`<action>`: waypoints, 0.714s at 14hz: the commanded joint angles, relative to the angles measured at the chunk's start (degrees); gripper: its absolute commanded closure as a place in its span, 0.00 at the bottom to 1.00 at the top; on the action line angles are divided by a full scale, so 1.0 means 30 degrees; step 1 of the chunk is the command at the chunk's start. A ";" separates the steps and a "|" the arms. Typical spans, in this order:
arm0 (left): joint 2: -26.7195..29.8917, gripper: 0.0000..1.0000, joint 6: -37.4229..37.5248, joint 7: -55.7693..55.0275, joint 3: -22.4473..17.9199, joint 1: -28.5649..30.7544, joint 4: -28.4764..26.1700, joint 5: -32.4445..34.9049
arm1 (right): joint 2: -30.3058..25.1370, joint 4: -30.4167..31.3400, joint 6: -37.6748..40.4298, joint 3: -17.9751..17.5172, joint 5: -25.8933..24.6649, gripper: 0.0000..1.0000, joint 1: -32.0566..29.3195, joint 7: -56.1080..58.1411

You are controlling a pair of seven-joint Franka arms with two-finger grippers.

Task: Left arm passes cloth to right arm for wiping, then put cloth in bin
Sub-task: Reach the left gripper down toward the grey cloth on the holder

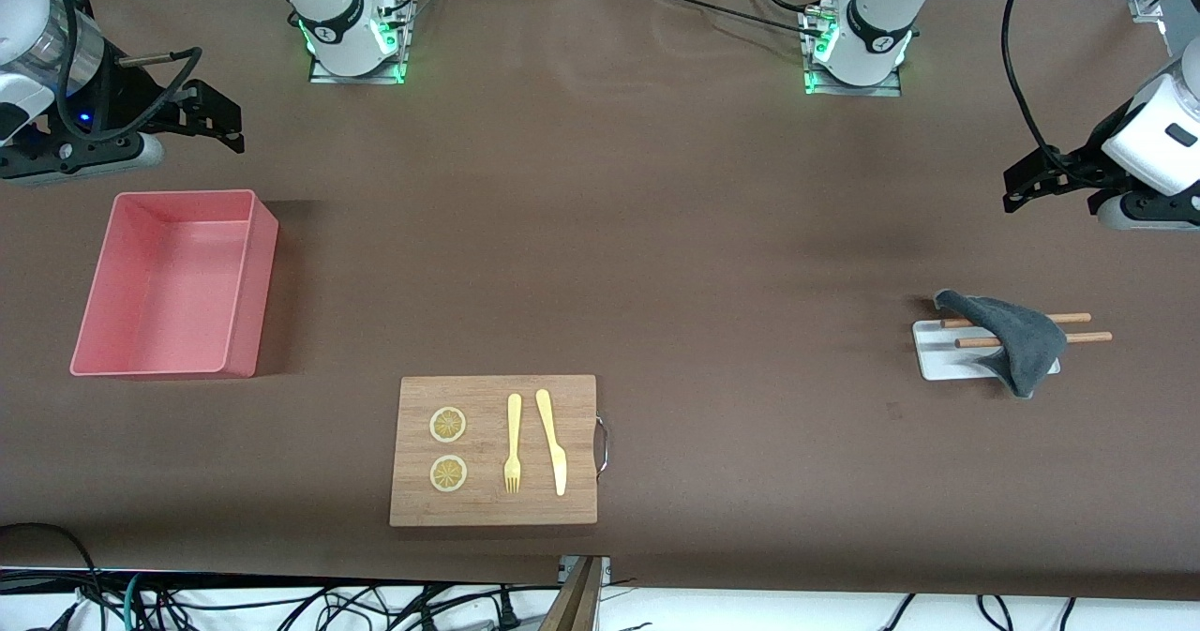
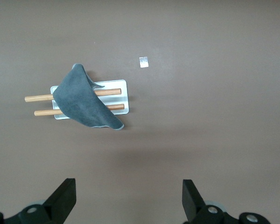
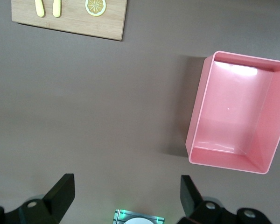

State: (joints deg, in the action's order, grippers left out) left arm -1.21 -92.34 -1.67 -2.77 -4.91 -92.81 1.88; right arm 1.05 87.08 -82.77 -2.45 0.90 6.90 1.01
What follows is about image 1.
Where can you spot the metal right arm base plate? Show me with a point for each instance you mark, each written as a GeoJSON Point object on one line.
{"type": "Point", "coordinates": [356, 79]}

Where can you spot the white rack base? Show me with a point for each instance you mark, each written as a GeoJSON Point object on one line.
{"type": "Point", "coordinates": [937, 361]}

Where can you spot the lemon slice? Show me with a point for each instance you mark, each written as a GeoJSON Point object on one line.
{"type": "Point", "coordinates": [448, 425]}
{"type": "Point", "coordinates": [448, 473]}

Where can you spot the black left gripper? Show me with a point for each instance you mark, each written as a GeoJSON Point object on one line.
{"type": "Point", "coordinates": [1086, 156]}

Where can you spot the yellow plastic fork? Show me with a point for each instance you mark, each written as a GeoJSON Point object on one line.
{"type": "Point", "coordinates": [514, 425]}

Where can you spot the wooden cutting board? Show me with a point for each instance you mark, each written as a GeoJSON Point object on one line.
{"type": "Point", "coordinates": [487, 504]}

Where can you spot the dark grey cloth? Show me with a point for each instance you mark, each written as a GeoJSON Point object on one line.
{"type": "Point", "coordinates": [1027, 340]}

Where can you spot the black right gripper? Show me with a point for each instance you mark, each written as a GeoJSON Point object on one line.
{"type": "Point", "coordinates": [125, 98]}

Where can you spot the yellow plastic knife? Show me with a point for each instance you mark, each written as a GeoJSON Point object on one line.
{"type": "Point", "coordinates": [553, 443]}

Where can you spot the black power plug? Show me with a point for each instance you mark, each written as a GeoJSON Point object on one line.
{"type": "Point", "coordinates": [507, 614]}

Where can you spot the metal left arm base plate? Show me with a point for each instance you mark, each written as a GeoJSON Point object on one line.
{"type": "Point", "coordinates": [881, 91]}

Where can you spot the pink plastic bin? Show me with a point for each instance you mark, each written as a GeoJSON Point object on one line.
{"type": "Point", "coordinates": [169, 284]}

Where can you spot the small metal bracket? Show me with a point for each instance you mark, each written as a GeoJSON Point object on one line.
{"type": "Point", "coordinates": [606, 570]}

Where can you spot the brown wooden plank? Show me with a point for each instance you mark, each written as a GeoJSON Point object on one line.
{"type": "Point", "coordinates": [577, 603]}

